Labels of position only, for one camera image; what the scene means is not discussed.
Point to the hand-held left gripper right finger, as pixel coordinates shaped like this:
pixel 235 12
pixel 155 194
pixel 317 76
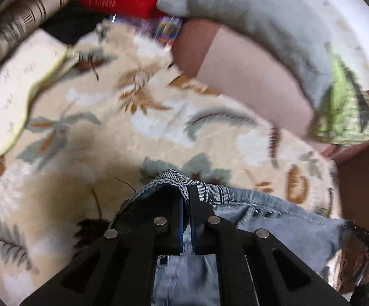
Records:
pixel 194 231

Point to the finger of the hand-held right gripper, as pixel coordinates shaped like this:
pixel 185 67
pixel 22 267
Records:
pixel 363 231

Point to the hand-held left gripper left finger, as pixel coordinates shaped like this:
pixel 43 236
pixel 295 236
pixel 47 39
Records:
pixel 179 226

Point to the blue denim pants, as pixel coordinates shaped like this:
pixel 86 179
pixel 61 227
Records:
pixel 267 223

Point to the green patterned cloth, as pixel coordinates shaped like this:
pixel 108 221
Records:
pixel 340 114

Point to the beige leaf-print blanket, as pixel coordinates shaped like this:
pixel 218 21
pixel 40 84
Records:
pixel 108 127

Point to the pink bed sheet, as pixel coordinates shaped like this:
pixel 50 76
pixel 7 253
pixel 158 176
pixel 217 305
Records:
pixel 245 83

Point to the colourful printed packet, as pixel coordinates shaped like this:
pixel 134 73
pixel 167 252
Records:
pixel 168 28

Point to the grey pillow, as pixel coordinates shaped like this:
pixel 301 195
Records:
pixel 251 12

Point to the black cloth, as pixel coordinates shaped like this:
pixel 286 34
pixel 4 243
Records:
pixel 72 22

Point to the brown striped cushion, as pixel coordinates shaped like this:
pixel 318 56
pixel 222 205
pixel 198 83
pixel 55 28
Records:
pixel 18 22

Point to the brown wooden bed frame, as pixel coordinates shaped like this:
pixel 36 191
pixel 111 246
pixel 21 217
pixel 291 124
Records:
pixel 359 191

